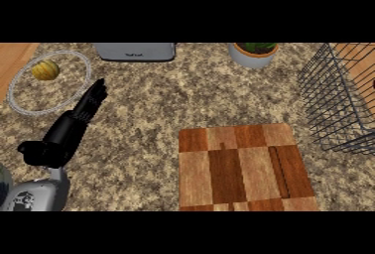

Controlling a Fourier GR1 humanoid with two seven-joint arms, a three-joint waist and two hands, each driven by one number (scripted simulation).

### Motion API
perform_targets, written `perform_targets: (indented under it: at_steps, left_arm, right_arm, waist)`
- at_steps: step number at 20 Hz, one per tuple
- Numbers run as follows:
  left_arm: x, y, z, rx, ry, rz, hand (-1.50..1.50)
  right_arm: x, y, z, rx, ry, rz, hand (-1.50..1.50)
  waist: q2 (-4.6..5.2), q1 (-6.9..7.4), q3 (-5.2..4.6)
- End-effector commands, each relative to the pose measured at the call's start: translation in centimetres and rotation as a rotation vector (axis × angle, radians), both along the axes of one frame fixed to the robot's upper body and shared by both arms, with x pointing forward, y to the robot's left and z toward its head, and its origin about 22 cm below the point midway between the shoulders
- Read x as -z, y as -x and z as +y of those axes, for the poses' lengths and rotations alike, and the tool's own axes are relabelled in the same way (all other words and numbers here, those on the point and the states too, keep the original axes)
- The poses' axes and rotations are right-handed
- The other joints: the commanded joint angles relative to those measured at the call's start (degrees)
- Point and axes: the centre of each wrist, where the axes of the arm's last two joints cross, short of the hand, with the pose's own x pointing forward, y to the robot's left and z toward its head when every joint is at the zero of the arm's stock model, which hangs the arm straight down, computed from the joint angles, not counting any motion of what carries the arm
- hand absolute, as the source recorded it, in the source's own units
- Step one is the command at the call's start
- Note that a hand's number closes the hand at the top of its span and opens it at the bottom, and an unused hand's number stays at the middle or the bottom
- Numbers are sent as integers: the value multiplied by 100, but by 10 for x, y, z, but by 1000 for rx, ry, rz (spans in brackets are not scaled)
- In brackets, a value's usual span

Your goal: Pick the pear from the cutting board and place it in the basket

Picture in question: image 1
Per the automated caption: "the white potted plant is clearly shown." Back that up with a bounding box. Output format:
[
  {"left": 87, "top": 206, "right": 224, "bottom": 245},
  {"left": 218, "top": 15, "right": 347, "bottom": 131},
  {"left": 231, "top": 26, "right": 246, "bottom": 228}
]
[{"left": 227, "top": 42, "right": 282, "bottom": 69}]

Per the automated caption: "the dark wire basket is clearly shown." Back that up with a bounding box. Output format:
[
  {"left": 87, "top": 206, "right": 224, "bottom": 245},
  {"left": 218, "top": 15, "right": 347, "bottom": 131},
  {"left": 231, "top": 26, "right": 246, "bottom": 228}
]
[{"left": 295, "top": 42, "right": 375, "bottom": 157}]

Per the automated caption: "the clear glass plate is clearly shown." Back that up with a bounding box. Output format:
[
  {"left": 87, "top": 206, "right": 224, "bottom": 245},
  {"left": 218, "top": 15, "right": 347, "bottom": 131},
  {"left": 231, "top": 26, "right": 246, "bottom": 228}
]
[{"left": 6, "top": 51, "right": 94, "bottom": 116}]

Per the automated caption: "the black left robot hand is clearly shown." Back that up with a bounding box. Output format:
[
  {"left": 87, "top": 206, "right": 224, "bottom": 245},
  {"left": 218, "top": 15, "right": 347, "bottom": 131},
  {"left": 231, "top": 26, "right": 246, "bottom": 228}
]
[{"left": 16, "top": 77, "right": 109, "bottom": 169}]

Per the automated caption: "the yellow-green pear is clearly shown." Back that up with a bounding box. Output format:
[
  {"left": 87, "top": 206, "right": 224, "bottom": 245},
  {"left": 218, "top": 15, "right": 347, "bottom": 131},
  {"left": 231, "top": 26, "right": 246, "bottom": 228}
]
[{"left": 31, "top": 59, "right": 62, "bottom": 81}]

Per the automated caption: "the silver toaster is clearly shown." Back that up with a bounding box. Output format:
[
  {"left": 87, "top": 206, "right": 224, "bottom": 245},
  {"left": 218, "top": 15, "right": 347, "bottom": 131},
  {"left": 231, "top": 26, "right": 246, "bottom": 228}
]
[{"left": 93, "top": 42, "right": 178, "bottom": 64}]

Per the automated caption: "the patchwork wooden cutting board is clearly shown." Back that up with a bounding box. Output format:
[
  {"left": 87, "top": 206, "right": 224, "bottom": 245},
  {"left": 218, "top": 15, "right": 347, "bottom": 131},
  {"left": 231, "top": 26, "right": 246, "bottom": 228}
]
[{"left": 177, "top": 123, "right": 320, "bottom": 212}]

